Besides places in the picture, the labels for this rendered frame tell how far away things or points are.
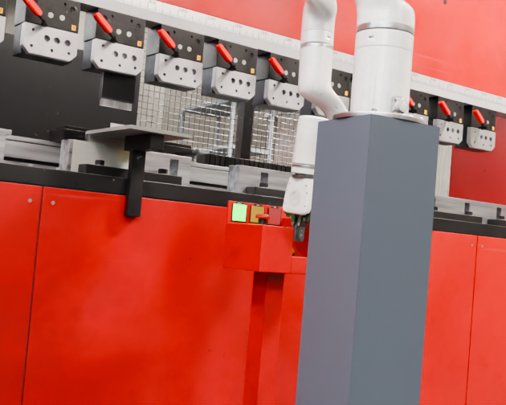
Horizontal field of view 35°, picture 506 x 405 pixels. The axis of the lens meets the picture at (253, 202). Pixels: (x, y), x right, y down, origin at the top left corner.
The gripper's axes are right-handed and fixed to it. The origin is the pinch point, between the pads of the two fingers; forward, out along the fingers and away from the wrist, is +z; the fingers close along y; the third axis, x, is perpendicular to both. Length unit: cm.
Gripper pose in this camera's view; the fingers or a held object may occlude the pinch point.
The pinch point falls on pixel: (297, 233)
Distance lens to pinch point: 217.5
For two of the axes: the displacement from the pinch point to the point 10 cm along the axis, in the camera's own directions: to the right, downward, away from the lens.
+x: 7.8, 1.0, 6.1
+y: 6.1, 1.0, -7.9
